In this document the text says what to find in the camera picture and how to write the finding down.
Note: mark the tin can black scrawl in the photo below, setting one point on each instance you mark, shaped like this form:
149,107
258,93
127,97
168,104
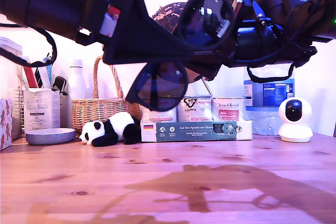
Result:
194,111

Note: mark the black sunglasses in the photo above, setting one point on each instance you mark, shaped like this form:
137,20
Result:
168,90

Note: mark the small white round camera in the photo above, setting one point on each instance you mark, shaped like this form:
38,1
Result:
294,129

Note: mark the green cardboard can tray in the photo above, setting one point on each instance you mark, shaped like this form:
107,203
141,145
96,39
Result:
197,130

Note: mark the red and white tube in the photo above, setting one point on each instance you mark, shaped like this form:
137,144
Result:
30,77

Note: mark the gingerbread print box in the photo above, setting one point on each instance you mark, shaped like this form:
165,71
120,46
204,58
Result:
5,124

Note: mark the clear container with lid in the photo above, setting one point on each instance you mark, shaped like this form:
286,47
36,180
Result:
8,41

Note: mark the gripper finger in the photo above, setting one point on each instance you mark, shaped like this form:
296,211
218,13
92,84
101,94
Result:
131,48
141,16
207,68

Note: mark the black clip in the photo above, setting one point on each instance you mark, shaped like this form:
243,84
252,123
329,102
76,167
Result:
60,83

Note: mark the tin can pale pink label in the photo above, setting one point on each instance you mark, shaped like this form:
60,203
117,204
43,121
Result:
160,117

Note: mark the cork globe on stand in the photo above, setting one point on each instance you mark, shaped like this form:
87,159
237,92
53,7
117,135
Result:
168,16

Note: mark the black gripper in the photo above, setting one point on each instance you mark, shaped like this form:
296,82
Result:
57,3
275,1

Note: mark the panda plush toy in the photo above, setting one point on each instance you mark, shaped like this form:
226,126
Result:
118,124

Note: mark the tin can red label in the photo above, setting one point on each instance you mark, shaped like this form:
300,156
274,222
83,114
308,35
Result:
228,111

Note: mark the white metal bottle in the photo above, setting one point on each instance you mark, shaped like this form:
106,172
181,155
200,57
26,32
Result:
77,82

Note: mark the large clear water bottle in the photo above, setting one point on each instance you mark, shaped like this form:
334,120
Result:
267,95

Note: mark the grey shallow bowl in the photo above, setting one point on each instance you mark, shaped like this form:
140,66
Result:
50,136

